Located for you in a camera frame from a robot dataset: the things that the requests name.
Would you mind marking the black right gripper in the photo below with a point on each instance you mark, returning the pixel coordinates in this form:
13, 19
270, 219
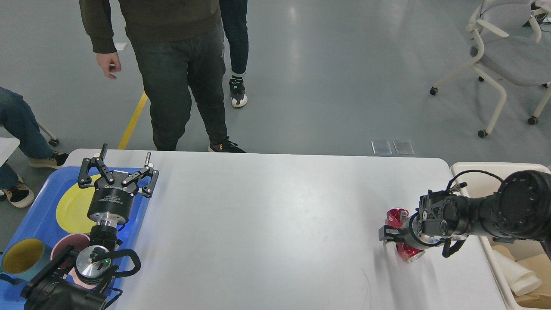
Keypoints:
412, 235

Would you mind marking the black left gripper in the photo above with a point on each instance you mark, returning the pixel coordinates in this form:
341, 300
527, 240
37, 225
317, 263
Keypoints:
110, 200

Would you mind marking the crushed red can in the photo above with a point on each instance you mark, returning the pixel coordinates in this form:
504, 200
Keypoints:
396, 218

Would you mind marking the yellow plastic plate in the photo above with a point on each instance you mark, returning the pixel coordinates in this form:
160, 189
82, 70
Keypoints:
72, 208

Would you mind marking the white paper cup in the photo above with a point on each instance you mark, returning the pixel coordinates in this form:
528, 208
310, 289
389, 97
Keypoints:
521, 280

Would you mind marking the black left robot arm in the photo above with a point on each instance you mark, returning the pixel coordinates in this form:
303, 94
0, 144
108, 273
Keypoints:
81, 278

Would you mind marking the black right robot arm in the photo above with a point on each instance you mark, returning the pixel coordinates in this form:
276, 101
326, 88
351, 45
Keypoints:
519, 209

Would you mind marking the white chair leg left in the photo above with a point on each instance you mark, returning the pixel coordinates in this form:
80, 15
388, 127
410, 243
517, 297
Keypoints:
53, 140

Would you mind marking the white table edge left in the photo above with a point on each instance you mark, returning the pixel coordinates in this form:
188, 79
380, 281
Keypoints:
7, 147

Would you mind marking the teal mug yellow inside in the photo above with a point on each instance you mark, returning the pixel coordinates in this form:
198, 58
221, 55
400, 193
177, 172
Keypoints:
23, 260

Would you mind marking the seated person in jeans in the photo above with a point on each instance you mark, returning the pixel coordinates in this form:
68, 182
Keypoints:
18, 119

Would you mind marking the white plastic bin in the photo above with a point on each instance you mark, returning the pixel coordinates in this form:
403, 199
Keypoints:
481, 185

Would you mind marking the person in dark hoodie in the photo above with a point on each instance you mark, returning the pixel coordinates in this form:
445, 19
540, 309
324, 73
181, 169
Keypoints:
179, 50

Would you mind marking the person in dark jeans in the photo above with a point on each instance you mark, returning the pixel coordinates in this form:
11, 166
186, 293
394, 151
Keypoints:
234, 18

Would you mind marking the grey office chair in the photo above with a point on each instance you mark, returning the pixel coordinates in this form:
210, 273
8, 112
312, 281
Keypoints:
507, 42

